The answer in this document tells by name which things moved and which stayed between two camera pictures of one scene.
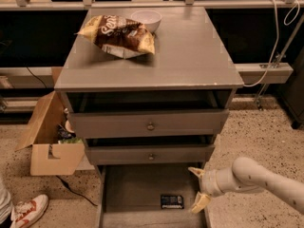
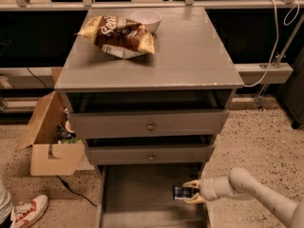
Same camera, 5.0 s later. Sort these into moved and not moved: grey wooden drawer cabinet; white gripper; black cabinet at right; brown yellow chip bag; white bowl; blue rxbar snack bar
Moved: blue rxbar snack bar; white gripper
Not moved: black cabinet at right; grey wooden drawer cabinet; brown yellow chip bag; white bowl
